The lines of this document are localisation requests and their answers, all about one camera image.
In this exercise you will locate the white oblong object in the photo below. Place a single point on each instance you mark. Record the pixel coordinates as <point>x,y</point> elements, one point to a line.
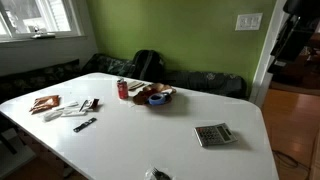
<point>52,115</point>

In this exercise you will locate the dark patterned bench cushion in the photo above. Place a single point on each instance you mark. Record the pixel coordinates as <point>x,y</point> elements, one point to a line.
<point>36,78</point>

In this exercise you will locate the small object on windowsill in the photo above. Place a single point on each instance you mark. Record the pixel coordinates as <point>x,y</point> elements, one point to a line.
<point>42,34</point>

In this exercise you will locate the white framed window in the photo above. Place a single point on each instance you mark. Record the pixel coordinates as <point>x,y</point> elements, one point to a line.
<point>20,16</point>

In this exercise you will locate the dark floral back cushion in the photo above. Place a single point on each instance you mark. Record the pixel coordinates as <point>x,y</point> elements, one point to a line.
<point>206,83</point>

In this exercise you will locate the black backpack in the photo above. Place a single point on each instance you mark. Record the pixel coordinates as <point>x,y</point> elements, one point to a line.
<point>148,66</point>

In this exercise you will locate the white light switch plate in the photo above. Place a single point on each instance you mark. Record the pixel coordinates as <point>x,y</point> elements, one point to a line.
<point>248,22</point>

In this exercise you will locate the flat striped packet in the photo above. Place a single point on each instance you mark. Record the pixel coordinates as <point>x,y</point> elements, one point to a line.
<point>136,85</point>

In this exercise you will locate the dark and white sachet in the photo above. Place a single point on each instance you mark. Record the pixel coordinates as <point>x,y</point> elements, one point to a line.
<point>90,104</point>

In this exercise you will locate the red soda can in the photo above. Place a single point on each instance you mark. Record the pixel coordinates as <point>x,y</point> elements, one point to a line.
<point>122,89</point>

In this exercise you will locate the dark shelf unit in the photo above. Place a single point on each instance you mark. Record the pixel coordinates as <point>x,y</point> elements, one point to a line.
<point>293,43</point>

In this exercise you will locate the white flat packet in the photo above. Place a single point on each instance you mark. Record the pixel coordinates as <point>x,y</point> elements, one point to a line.
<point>71,111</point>

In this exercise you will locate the small black bar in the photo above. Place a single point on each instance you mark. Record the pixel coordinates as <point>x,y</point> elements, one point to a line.
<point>85,125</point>

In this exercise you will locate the dark floral corner cushion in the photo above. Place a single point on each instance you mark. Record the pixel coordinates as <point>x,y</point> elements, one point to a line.
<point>110,65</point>

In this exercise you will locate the white door frame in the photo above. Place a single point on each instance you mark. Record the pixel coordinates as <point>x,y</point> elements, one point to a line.
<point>265,60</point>

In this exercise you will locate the orange snack packet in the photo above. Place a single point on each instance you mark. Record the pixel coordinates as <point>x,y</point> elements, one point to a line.
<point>45,103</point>

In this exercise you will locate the wooden plate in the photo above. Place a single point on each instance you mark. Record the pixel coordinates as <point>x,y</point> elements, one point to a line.
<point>141,97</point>

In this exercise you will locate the grey desk calculator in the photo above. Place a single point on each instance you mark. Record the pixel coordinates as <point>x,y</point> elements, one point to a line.
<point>215,134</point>

